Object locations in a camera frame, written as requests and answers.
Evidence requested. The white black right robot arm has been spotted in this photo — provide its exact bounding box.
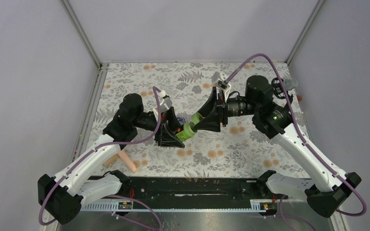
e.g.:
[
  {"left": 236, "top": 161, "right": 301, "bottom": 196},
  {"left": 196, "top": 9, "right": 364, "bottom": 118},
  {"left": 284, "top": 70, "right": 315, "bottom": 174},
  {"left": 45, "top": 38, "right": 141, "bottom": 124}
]
[{"left": 193, "top": 73, "right": 361, "bottom": 218}]

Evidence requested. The floral patterned table mat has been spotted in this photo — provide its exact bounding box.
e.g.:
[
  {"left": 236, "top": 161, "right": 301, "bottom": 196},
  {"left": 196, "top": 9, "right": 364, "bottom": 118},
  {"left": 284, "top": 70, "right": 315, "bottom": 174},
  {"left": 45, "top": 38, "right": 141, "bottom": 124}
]
[{"left": 85, "top": 63, "right": 308, "bottom": 178}]

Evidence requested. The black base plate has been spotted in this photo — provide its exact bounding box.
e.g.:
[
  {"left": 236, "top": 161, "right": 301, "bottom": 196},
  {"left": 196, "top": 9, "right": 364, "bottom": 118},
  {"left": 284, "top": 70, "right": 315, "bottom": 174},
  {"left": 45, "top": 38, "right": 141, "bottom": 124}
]
[{"left": 99, "top": 177, "right": 290, "bottom": 210}]

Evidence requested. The silver microphone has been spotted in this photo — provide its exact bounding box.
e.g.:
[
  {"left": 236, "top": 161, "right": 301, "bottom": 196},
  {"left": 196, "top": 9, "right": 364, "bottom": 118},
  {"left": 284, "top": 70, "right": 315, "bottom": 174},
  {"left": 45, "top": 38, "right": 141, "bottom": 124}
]
[{"left": 283, "top": 78, "right": 298, "bottom": 91}]

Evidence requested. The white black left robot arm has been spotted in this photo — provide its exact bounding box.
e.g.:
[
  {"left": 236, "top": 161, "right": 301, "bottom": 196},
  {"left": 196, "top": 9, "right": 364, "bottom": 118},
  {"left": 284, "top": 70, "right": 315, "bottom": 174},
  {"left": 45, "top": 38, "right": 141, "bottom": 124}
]
[{"left": 38, "top": 89, "right": 172, "bottom": 226}]

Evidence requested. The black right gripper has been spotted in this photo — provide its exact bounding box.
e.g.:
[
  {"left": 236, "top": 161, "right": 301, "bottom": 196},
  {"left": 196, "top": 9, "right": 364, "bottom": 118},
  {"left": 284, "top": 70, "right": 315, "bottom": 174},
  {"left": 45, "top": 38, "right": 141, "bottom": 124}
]
[{"left": 194, "top": 86, "right": 259, "bottom": 132}]

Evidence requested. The aluminium rail frame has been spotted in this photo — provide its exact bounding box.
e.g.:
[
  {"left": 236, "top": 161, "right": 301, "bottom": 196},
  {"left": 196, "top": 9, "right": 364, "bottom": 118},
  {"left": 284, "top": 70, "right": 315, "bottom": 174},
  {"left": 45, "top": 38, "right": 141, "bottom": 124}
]
[{"left": 46, "top": 180, "right": 341, "bottom": 213}]

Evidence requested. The green pill bottle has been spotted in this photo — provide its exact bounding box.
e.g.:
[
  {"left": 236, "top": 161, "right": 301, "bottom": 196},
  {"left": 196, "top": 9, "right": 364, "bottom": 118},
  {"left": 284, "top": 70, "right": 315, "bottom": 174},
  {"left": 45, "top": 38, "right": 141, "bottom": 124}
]
[{"left": 176, "top": 122, "right": 196, "bottom": 141}]

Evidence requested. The green bottle cap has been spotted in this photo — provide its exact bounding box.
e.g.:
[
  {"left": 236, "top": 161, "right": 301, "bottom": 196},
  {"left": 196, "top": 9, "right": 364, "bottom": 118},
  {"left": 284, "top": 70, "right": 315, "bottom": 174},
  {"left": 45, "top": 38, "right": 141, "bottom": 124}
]
[{"left": 191, "top": 112, "right": 203, "bottom": 125}]

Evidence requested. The black microphone tripod stand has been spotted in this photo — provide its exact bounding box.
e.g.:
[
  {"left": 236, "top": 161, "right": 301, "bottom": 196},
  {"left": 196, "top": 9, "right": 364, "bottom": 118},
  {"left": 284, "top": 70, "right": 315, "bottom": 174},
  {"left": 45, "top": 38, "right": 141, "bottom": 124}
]
[{"left": 271, "top": 77, "right": 293, "bottom": 105}]

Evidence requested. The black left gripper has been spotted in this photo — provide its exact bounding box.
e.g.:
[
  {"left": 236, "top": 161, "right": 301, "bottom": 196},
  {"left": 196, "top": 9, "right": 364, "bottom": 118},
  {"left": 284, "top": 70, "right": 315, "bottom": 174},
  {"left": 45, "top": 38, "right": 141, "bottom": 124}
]
[{"left": 133, "top": 107, "right": 188, "bottom": 147}]

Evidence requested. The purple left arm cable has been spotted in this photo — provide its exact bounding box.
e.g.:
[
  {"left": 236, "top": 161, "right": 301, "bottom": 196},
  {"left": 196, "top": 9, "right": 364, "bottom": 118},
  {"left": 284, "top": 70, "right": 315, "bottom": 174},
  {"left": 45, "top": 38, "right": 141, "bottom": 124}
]
[{"left": 38, "top": 86, "right": 164, "bottom": 231}]

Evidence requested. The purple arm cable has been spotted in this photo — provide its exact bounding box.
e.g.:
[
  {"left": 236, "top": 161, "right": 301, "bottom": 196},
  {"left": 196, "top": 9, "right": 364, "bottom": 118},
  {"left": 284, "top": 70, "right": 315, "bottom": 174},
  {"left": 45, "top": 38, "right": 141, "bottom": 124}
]
[
  {"left": 38, "top": 86, "right": 164, "bottom": 231},
  {"left": 225, "top": 53, "right": 368, "bottom": 231}
]

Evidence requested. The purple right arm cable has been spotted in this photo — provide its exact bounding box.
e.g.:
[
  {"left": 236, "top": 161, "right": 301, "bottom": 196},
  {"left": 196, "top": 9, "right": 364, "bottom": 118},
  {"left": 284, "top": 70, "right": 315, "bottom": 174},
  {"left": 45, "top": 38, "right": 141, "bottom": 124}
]
[{"left": 225, "top": 53, "right": 368, "bottom": 231}]

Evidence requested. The wooden stick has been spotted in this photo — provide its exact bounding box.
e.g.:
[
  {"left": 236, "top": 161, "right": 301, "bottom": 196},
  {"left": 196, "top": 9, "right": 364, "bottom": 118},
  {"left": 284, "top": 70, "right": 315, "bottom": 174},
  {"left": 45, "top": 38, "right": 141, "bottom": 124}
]
[{"left": 103, "top": 154, "right": 119, "bottom": 167}]

